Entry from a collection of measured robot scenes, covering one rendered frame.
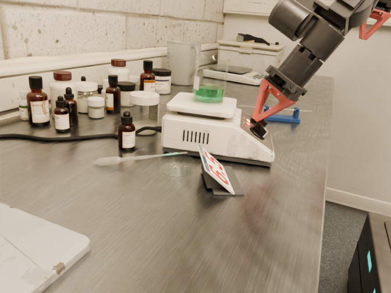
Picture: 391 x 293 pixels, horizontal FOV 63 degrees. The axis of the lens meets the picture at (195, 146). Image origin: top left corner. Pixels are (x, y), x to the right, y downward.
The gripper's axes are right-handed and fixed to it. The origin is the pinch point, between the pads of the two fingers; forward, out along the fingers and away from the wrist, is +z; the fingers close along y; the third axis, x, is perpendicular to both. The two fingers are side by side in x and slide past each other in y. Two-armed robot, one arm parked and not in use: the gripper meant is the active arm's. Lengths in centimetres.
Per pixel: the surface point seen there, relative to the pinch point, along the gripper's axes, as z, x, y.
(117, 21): 10, -58, -19
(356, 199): 29, 46, -150
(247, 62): 2, -41, -90
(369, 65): -32, -1, -134
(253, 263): 5.6, 16.1, 29.7
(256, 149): 2.7, 5.2, 8.2
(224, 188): 7.3, 7.0, 18.4
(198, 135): 6.8, -3.4, 11.9
